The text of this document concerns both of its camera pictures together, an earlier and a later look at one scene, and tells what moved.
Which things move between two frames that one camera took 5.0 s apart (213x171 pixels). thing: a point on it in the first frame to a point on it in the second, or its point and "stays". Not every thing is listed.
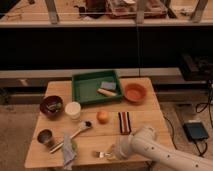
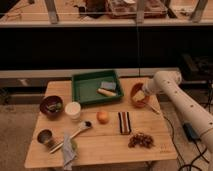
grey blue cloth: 68,153 stays
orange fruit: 102,117 stays
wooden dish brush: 85,125 stays
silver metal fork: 102,154 to 157,111
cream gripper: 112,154 to 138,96
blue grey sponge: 108,85 stays
